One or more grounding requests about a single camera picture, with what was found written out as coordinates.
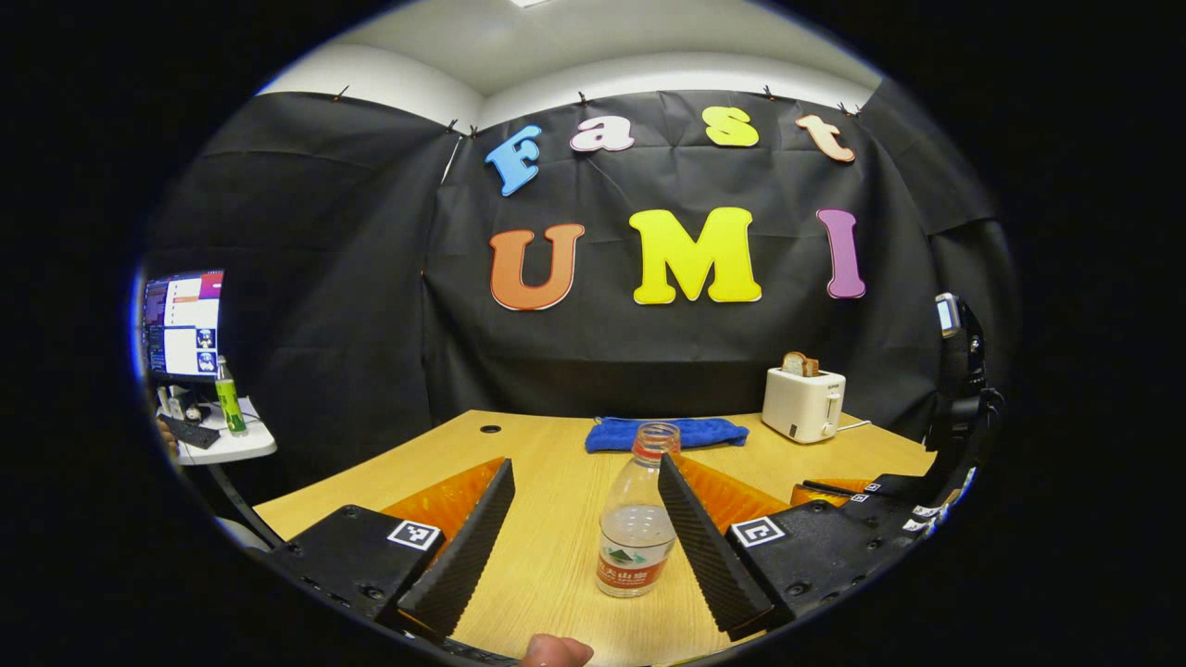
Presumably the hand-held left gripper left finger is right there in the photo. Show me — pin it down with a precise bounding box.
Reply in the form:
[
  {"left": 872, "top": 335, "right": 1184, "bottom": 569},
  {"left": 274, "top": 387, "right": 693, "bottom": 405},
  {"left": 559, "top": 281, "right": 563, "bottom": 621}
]
[{"left": 269, "top": 457, "right": 517, "bottom": 642}]

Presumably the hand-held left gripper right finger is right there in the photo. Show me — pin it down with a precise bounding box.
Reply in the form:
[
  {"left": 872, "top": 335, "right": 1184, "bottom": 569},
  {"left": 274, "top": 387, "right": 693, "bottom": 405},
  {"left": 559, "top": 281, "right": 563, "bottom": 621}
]
[{"left": 658, "top": 452, "right": 907, "bottom": 642}]

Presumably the clear plastic water bottle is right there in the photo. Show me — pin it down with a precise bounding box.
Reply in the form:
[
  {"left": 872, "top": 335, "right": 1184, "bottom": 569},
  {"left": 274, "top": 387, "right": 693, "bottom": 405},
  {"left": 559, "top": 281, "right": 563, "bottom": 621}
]
[{"left": 596, "top": 422, "right": 682, "bottom": 598}]

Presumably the green bottle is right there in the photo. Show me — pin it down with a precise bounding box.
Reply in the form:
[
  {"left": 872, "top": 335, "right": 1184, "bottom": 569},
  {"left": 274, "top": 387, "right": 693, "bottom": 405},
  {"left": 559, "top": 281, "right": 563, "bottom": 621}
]
[{"left": 215, "top": 357, "right": 249, "bottom": 436}]

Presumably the white toaster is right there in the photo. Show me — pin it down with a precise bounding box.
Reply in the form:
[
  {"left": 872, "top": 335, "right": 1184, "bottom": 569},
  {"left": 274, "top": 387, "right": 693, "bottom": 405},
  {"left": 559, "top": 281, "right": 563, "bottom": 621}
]
[{"left": 762, "top": 367, "right": 847, "bottom": 445}]

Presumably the blue towel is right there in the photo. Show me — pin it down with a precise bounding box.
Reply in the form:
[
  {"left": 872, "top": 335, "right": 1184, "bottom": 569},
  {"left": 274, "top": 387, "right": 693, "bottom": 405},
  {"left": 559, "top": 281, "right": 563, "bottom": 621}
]
[{"left": 585, "top": 417, "right": 751, "bottom": 455}]

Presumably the white side table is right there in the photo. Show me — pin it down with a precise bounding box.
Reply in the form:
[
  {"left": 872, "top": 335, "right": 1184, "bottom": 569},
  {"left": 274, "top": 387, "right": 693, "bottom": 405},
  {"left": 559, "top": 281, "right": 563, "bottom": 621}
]
[{"left": 171, "top": 398, "right": 288, "bottom": 547}]

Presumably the black backdrop cloth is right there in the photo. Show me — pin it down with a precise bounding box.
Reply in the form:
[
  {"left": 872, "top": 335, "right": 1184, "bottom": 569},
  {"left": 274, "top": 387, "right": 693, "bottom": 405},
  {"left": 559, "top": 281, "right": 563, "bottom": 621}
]
[{"left": 139, "top": 79, "right": 1020, "bottom": 506}]

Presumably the black keyboard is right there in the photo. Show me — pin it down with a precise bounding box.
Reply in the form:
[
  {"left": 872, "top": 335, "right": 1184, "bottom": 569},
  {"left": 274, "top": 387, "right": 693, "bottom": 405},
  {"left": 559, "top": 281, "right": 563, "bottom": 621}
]
[{"left": 159, "top": 415, "right": 221, "bottom": 450}]

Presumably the computer monitor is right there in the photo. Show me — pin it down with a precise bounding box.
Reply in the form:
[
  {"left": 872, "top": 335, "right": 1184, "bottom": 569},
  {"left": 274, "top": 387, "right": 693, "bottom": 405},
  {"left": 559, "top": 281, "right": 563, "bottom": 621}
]
[{"left": 142, "top": 270, "right": 225, "bottom": 383}]

